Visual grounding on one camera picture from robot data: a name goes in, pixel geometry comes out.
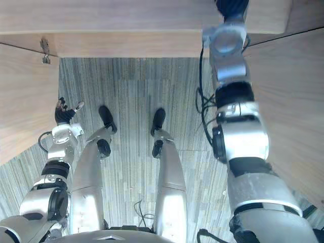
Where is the metal door hinge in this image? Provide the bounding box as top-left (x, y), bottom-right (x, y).
top-left (39, 37), bottom-right (51, 65)

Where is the robot right foot dark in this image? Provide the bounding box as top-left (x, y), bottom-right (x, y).
top-left (150, 108), bottom-right (167, 137)

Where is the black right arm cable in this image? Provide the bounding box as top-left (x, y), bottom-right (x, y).
top-left (195, 42), bottom-right (220, 154)

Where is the thin black waist cable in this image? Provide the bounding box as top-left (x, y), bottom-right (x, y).
top-left (133, 199), bottom-right (155, 228)

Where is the robot left foot dark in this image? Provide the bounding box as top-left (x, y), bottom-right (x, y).
top-left (98, 105), bottom-right (118, 134)

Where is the robot right leg silver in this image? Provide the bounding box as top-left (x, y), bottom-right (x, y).
top-left (151, 128), bottom-right (188, 243)

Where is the wooden cabinet door plain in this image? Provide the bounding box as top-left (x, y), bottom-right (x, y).
top-left (241, 27), bottom-right (324, 211)

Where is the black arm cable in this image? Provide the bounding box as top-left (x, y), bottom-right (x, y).
top-left (37, 131), bottom-right (53, 153)
top-left (195, 42), bottom-right (220, 154)

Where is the robot left leg silver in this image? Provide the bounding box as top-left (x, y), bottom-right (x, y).
top-left (69, 126), bottom-right (112, 235)

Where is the wooden cabinet body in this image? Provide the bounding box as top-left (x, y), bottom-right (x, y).
top-left (0, 0), bottom-right (292, 59)

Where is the robot torso silver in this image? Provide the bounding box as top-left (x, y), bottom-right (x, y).
top-left (60, 229), bottom-right (176, 243)

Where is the robot leg silver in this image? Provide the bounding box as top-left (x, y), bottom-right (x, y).
top-left (151, 128), bottom-right (188, 243)
top-left (69, 126), bottom-right (112, 235)

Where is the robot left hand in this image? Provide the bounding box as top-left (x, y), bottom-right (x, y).
top-left (55, 97), bottom-right (85, 126)

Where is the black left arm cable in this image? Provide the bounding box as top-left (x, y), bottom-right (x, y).
top-left (37, 131), bottom-right (53, 153)

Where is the wooden cabinet door with hinge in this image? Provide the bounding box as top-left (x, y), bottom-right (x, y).
top-left (0, 42), bottom-right (61, 167)

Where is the robot foot dark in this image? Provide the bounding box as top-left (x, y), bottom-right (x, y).
top-left (150, 108), bottom-right (167, 137)
top-left (98, 105), bottom-right (118, 134)

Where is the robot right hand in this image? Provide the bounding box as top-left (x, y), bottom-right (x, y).
top-left (215, 0), bottom-right (251, 20)

